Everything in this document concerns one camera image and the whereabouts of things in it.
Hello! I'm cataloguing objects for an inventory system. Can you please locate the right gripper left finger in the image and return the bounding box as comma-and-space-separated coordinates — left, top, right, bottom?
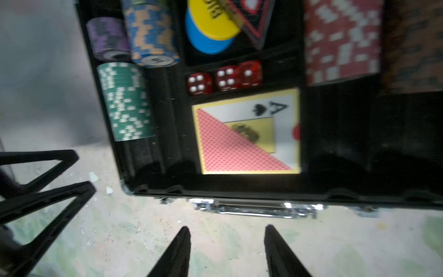
147, 226, 191, 277

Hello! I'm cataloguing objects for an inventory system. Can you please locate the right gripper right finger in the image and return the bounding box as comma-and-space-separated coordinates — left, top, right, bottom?
264, 225, 311, 277

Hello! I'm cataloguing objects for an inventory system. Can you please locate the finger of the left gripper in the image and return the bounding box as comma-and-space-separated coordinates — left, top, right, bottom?
1, 182, 96, 277
1, 150, 79, 199

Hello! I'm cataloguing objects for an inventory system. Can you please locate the black poker set case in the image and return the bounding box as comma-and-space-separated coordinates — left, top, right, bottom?
74, 0, 443, 219

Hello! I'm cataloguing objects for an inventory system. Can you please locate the ace of spades card deck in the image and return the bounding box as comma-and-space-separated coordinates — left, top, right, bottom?
192, 88, 302, 174

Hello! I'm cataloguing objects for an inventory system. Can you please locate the green white chip stack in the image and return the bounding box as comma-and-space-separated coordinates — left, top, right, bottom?
97, 62, 155, 142

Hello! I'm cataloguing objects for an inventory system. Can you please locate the purple chip stack black case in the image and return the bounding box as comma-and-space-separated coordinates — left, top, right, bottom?
86, 17, 131, 62

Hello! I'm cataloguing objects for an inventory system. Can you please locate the red dice black case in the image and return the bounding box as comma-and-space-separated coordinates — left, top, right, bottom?
186, 60, 263, 96

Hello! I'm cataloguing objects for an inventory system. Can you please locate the orange blue chips black case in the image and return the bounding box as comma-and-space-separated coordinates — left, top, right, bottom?
121, 1, 180, 68

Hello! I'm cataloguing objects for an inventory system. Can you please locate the blue dealer button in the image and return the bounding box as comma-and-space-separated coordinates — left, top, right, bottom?
185, 10, 234, 55

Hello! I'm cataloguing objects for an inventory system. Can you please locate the red white chip stack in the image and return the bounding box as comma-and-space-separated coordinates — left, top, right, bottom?
303, 0, 384, 86

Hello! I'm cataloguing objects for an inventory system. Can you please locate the triangular button black case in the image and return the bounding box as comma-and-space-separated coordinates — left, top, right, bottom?
218, 0, 275, 50

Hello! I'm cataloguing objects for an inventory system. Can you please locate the yellow dealer button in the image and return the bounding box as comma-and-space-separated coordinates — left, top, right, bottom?
188, 0, 241, 41

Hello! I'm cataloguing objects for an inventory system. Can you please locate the brown dark chip stack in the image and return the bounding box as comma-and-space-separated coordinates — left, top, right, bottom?
381, 1, 443, 93

